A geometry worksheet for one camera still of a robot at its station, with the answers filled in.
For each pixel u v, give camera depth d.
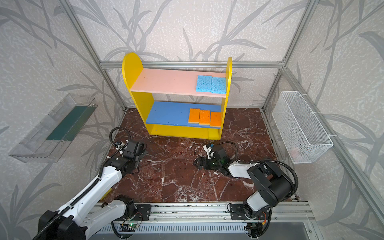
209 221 0.72
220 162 0.71
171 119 0.95
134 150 0.62
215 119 0.93
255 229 0.73
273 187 0.44
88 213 0.44
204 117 0.94
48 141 0.63
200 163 0.79
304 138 0.60
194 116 0.96
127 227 0.72
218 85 0.74
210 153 0.81
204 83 0.75
